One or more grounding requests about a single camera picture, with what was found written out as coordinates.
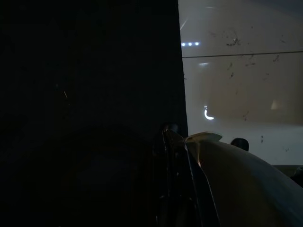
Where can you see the black floor mat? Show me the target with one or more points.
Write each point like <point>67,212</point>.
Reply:
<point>82,82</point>

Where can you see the robot grey left leg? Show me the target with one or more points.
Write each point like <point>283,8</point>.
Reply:
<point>241,184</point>

